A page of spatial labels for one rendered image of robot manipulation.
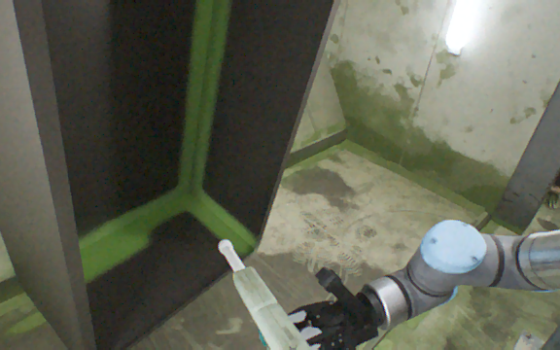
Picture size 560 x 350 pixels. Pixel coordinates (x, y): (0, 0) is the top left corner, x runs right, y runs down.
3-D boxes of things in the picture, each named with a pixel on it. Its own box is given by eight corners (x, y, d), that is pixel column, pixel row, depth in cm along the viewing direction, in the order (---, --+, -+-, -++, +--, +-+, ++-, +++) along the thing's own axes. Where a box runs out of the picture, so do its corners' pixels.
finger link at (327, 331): (308, 355, 63) (350, 331, 67) (306, 347, 63) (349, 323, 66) (293, 339, 67) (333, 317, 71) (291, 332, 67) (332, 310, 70)
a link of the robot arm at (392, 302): (406, 290, 69) (374, 267, 78) (383, 300, 68) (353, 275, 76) (409, 332, 72) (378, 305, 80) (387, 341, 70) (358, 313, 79)
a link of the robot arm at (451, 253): (491, 219, 66) (460, 255, 76) (425, 213, 66) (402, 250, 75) (508, 268, 60) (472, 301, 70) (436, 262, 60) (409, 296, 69)
